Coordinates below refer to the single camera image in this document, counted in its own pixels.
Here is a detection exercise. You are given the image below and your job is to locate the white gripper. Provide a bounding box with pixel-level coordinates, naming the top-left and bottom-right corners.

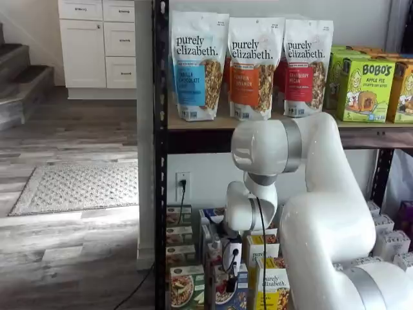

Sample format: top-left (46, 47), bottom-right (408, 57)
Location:
top-left (221, 237), bottom-right (243, 293)

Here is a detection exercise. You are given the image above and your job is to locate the blue white oatmeal box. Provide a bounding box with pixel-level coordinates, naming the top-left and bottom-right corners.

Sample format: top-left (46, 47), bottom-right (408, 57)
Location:
top-left (206, 248), bottom-right (227, 269)
top-left (201, 224), bottom-right (223, 251)
top-left (199, 208), bottom-right (227, 227)
top-left (211, 263), bottom-right (249, 310)

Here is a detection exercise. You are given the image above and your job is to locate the yellow purely elizabeth box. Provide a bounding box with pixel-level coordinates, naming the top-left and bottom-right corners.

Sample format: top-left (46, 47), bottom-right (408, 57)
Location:
top-left (254, 258), bottom-right (290, 310)
top-left (247, 234), bottom-right (280, 269)

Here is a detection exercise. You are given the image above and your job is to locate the green oatmeal box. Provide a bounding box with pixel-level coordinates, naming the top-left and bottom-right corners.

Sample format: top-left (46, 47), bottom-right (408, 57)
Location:
top-left (166, 245), bottom-right (196, 269)
top-left (166, 225), bottom-right (194, 248)
top-left (170, 265), bottom-right (206, 310)
top-left (166, 205), bottom-right (192, 227)

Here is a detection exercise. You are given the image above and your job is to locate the green Bobo's apple pie box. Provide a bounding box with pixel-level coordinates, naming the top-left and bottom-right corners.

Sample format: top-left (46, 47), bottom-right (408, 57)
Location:
top-left (325, 46), bottom-right (358, 110)
top-left (336, 57), bottom-right (396, 123)

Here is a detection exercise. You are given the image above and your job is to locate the grey patterned rug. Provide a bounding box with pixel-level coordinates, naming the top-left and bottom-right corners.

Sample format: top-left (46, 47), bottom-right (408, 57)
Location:
top-left (8, 163), bottom-right (139, 217)

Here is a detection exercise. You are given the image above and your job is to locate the purple package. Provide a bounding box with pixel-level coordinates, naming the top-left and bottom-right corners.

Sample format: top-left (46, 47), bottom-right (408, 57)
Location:
top-left (398, 200), bottom-right (413, 242)

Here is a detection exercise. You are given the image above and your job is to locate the orange purely elizabeth granola bag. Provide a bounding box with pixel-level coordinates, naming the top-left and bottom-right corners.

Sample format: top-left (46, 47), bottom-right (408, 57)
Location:
top-left (223, 56), bottom-right (233, 104)
top-left (227, 17), bottom-right (285, 122)

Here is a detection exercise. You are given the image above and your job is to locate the grey purely elizabeth granola bag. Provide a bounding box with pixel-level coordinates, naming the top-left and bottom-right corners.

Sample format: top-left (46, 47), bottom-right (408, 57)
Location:
top-left (170, 10), bottom-right (230, 123)

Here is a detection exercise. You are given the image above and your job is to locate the red purely elizabeth granola bag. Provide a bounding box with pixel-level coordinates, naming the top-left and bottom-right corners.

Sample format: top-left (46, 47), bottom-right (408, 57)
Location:
top-left (283, 19), bottom-right (334, 118)

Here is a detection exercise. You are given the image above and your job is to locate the white kitchen cabinet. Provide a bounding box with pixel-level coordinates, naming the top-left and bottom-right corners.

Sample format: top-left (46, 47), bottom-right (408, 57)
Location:
top-left (59, 0), bottom-right (138, 100)

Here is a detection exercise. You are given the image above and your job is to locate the grey wooden staircase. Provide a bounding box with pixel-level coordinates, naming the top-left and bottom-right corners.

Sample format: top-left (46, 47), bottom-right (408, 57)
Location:
top-left (0, 22), bottom-right (55, 132)

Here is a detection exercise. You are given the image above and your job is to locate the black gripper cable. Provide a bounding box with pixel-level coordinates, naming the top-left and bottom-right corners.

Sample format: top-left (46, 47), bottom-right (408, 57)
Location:
top-left (222, 196), bottom-right (268, 310)

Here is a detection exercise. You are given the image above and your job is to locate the white wall outlet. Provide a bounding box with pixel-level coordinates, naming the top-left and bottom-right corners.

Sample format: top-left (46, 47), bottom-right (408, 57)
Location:
top-left (176, 171), bottom-right (191, 203)

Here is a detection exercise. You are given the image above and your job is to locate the black power cord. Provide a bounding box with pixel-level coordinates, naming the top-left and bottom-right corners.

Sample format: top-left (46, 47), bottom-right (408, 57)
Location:
top-left (112, 178), bottom-right (188, 310)

